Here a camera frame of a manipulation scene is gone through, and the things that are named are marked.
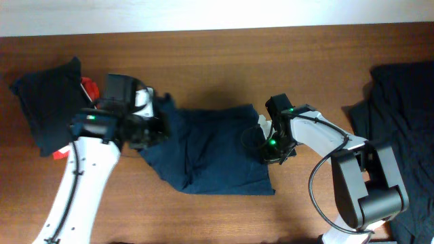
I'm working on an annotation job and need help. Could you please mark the folded red garment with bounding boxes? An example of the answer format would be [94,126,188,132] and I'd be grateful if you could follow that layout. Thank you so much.
[52,77,100,160]

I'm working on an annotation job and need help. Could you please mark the folded black garment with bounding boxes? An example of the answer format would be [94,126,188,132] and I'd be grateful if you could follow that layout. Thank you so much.
[9,57,92,157]

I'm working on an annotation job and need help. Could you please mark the right black cable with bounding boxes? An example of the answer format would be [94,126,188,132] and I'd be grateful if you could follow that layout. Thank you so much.
[240,113,376,237]

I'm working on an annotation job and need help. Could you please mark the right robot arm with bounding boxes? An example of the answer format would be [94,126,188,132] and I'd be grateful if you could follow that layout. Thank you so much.
[259,94,410,243]

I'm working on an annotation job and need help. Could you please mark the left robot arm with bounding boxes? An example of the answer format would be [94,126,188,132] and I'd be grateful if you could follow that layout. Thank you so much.
[34,74,170,244]

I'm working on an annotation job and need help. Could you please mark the dark blue shorts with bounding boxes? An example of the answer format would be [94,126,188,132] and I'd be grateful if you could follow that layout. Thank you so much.
[139,94,275,195]

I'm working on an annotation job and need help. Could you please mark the dark blue clothes pile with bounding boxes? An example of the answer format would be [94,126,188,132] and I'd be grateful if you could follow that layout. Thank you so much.
[349,61,433,243]

